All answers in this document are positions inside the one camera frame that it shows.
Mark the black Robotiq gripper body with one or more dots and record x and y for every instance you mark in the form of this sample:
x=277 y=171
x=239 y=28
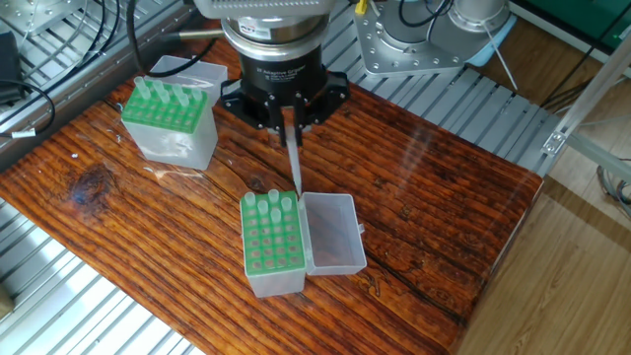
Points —
x=281 y=84

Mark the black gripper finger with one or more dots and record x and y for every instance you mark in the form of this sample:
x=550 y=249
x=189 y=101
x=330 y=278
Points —
x=300 y=124
x=287 y=126

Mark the clear pipette box green rack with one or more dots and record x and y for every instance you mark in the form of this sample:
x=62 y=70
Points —
x=173 y=128
x=271 y=266

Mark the thin white plastic strip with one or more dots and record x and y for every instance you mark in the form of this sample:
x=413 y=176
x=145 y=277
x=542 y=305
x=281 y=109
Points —
x=503 y=59

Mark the silver robot base mount plate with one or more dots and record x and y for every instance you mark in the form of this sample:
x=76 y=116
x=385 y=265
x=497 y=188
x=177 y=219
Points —
x=414 y=54

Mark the aluminium frame profile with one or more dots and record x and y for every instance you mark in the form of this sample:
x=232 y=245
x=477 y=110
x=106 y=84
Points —
x=592 y=94

